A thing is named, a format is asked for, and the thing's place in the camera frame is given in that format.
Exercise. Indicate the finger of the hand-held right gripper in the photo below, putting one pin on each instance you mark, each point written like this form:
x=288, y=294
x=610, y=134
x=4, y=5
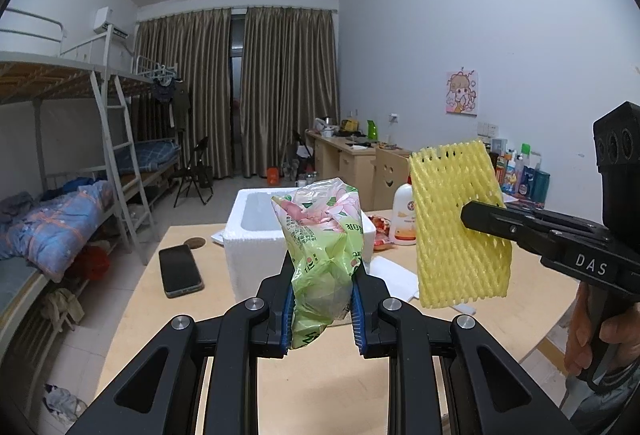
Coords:
x=500, y=220

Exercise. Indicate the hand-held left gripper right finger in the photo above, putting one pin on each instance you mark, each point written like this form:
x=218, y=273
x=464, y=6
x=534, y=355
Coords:
x=356, y=325

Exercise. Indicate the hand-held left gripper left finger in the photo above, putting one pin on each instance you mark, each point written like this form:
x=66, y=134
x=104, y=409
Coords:
x=286, y=325

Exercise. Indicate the yellow foam fruit net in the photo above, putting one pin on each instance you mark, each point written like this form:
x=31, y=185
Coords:
x=450, y=225

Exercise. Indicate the white paper napkin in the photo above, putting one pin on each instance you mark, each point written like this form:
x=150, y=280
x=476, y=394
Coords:
x=395, y=277

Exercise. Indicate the white foam box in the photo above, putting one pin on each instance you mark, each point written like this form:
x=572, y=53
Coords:
x=255, y=255

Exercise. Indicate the green printed plastic bag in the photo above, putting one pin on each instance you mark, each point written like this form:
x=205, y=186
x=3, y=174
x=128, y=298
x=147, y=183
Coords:
x=320, y=255

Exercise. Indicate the person's right forearm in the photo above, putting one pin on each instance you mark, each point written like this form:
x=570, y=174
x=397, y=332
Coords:
x=615, y=407

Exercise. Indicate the person's right hand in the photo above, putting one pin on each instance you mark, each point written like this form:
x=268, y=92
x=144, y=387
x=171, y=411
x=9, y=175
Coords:
x=580, y=335

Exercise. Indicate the desk with patterned cover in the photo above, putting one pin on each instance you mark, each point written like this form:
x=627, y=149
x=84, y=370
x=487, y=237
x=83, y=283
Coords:
x=525, y=205

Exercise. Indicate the group of toiletry bottles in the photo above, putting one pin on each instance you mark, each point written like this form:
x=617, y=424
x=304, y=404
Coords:
x=525, y=175

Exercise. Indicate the red snack packet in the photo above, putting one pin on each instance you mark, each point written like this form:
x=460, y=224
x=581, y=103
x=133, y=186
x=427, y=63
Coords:
x=379, y=222
x=382, y=241

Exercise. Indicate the white pump lotion bottle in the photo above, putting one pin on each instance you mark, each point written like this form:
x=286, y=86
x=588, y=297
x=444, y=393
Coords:
x=402, y=220

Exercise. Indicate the white flat sheet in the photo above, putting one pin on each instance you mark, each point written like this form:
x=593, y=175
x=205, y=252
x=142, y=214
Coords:
x=219, y=237

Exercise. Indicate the wooden chair with face cutout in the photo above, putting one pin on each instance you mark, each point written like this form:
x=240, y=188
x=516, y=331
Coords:
x=390, y=175

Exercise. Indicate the black smartphone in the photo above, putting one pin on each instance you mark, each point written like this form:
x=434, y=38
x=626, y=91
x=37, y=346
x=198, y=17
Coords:
x=180, y=271

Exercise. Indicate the brown round coaster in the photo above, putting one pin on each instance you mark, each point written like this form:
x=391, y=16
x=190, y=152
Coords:
x=194, y=243

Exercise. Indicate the orange bucket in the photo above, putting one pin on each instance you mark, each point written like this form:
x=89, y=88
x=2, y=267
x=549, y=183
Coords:
x=272, y=176

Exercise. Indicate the light wooden desk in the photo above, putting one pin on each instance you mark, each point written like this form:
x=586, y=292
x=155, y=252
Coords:
x=345, y=170

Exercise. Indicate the yellow desk item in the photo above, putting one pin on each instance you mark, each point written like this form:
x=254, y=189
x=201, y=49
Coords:
x=349, y=125

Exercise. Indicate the black folding chair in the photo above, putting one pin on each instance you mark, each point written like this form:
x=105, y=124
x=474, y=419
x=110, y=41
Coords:
x=197, y=165

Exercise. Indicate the white kettle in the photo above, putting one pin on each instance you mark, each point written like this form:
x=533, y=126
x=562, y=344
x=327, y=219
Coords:
x=324, y=127

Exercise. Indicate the blue checked bedding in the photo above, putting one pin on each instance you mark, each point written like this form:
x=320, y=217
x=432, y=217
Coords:
x=155, y=155

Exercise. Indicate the beige cloth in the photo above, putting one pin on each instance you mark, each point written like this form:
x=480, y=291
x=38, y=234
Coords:
x=64, y=307

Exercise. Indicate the white grey floor cloth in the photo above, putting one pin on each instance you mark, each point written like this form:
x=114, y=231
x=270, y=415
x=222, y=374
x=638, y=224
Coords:
x=65, y=402

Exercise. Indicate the brown curtain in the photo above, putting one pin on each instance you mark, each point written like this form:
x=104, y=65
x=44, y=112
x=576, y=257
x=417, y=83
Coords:
x=185, y=90
x=290, y=85

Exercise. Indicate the white metal bunk bed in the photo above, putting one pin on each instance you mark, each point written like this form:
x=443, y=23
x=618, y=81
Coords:
x=155, y=67
x=117, y=150

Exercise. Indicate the blue plaid quilt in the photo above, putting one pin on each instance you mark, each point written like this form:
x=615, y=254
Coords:
x=60, y=225

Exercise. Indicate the hanging dark clothes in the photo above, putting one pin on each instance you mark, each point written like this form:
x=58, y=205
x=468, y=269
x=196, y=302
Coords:
x=175, y=102

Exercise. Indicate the white air conditioner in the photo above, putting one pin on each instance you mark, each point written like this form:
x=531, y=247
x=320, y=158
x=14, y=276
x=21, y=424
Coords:
x=106, y=20

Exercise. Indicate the white wall switch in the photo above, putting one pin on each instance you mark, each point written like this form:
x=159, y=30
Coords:
x=487, y=130

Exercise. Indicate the cartoon wall poster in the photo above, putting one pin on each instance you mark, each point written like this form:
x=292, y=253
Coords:
x=461, y=92

